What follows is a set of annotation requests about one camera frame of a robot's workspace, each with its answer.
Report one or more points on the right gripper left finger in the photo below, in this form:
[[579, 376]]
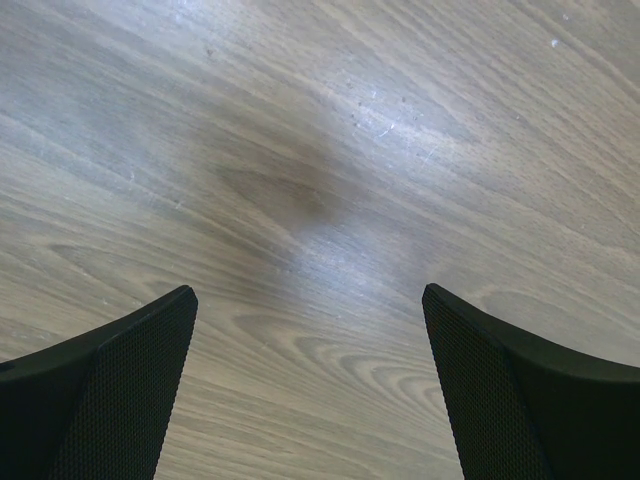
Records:
[[97, 406]]

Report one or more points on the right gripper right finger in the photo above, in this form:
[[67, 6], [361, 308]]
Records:
[[523, 407]]

